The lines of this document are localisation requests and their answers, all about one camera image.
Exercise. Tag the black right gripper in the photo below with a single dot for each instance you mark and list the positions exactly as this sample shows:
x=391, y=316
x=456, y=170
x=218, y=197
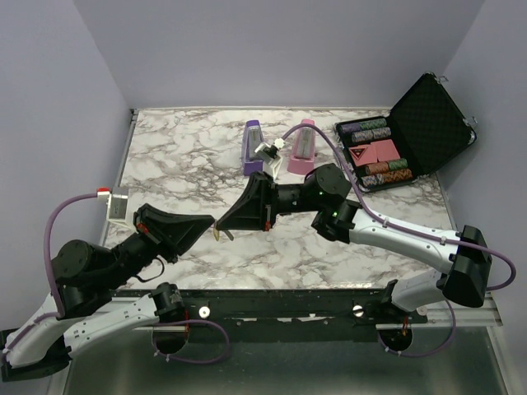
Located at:
x=256, y=208

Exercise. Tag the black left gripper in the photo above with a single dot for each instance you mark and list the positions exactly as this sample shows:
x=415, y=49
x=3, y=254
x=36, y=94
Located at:
x=170, y=234

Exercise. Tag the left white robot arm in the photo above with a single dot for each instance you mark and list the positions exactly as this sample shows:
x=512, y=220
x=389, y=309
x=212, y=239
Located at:
x=86, y=276

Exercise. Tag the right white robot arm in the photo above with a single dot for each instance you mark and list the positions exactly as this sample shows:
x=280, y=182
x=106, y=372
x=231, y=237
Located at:
x=459, y=262

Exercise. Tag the pink metronome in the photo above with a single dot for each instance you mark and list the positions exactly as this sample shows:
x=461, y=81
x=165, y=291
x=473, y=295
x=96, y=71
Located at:
x=302, y=158

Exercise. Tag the purple metronome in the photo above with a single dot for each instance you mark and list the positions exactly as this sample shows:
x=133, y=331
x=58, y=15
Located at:
x=252, y=138

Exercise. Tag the red-backed card deck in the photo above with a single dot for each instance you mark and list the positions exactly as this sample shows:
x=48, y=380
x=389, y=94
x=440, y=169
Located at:
x=363, y=155

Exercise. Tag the pink card deck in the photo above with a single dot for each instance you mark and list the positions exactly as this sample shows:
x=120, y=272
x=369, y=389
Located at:
x=385, y=150

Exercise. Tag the black poker chip case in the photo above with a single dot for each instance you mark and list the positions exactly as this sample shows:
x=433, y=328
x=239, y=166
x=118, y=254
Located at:
x=427, y=128

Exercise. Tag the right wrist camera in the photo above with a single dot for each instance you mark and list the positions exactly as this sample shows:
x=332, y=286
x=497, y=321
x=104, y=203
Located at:
x=269, y=155

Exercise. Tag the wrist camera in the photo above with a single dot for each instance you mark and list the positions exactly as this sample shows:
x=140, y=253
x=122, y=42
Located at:
x=269, y=155
x=117, y=206

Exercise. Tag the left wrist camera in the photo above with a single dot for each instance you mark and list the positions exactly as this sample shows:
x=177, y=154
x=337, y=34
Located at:
x=117, y=206

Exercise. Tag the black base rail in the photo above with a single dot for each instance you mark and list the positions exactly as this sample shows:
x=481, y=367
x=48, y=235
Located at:
x=318, y=315

